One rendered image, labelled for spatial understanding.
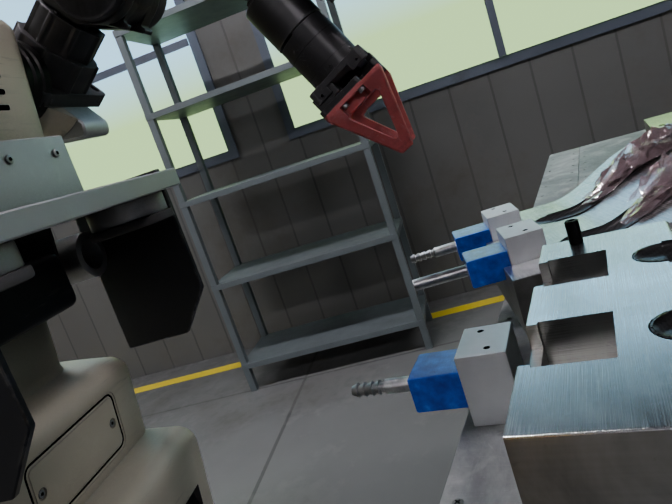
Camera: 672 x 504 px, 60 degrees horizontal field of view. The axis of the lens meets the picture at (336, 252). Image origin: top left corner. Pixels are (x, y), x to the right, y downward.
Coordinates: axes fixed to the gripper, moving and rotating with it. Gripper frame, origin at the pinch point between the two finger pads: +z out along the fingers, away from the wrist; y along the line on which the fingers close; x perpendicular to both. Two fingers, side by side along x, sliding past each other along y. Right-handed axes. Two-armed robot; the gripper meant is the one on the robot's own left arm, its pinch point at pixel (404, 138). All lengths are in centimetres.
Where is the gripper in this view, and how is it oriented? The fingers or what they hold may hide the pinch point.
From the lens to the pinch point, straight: 60.2
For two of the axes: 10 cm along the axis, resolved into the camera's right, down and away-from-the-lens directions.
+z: 7.0, 7.1, 0.7
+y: 1.5, -2.5, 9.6
